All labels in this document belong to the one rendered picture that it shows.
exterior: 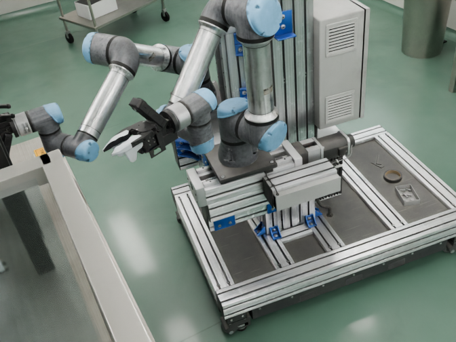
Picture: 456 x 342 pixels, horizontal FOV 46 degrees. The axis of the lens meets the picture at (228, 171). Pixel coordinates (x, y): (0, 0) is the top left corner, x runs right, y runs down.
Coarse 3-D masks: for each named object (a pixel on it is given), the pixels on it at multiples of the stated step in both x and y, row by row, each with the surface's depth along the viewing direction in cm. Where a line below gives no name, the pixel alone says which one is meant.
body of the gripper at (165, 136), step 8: (160, 112) 151; (168, 112) 149; (168, 120) 149; (176, 120) 149; (136, 128) 145; (144, 128) 144; (152, 128) 144; (160, 128) 148; (168, 128) 150; (176, 128) 150; (152, 136) 144; (160, 136) 146; (168, 136) 150; (176, 136) 152; (144, 144) 145; (152, 144) 146; (160, 144) 147; (144, 152) 148; (152, 152) 146; (160, 152) 148
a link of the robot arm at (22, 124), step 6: (18, 114) 178; (24, 114) 177; (18, 120) 176; (24, 120) 176; (18, 126) 176; (24, 126) 177; (30, 126) 177; (18, 132) 177; (24, 132) 178; (30, 132) 179
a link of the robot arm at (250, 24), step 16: (224, 0) 158; (240, 0) 155; (256, 0) 152; (272, 0) 153; (224, 16) 160; (240, 16) 155; (256, 16) 151; (272, 16) 155; (240, 32) 158; (256, 32) 155; (272, 32) 157; (256, 48) 161; (256, 64) 164; (256, 80) 168; (272, 80) 172; (256, 96) 171; (272, 96) 174; (256, 112) 175; (272, 112) 177; (240, 128) 184; (256, 128) 177; (272, 128) 176; (256, 144) 181; (272, 144) 180
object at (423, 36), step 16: (416, 0) 390; (432, 0) 385; (448, 0) 388; (416, 16) 397; (432, 16) 393; (448, 16) 401; (416, 32) 404; (432, 32) 401; (416, 48) 412; (432, 48) 410
